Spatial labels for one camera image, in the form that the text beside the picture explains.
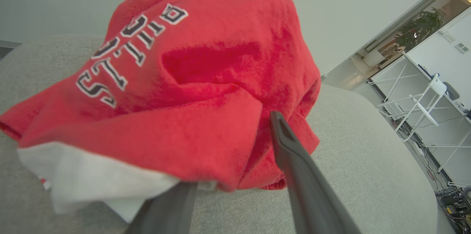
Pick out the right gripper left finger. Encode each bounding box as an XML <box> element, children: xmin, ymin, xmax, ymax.
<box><xmin>124</xmin><ymin>181</ymin><xmax>199</xmax><ymax>234</ymax></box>

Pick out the green potted plant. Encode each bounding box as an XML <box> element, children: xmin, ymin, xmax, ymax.
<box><xmin>395</xmin><ymin>7</ymin><xmax>447</xmax><ymax>53</ymax></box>

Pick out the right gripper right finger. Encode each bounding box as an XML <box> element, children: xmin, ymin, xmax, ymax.
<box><xmin>269</xmin><ymin>111</ymin><xmax>362</xmax><ymax>234</ymax></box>

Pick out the white folding chair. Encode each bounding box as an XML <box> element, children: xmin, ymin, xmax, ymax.
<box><xmin>395</xmin><ymin>74</ymin><xmax>448</xmax><ymax>142</ymax></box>

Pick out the floor cable bundle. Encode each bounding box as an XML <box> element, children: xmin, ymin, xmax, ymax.
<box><xmin>399</xmin><ymin>120</ymin><xmax>471</xmax><ymax>234</ymax></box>

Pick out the red and white jersey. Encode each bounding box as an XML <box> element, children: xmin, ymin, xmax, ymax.
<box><xmin>0</xmin><ymin>0</ymin><xmax>322</xmax><ymax>224</ymax></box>

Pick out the white planter box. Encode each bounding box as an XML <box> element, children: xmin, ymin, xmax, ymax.
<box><xmin>362</xmin><ymin>49</ymin><xmax>386</xmax><ymax>68</ymax></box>

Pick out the white frame table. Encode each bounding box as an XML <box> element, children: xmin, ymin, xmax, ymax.
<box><xmin>367</xmin><ymin>52</ymin><xmax>471</xmax><ymax>187</ymax></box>

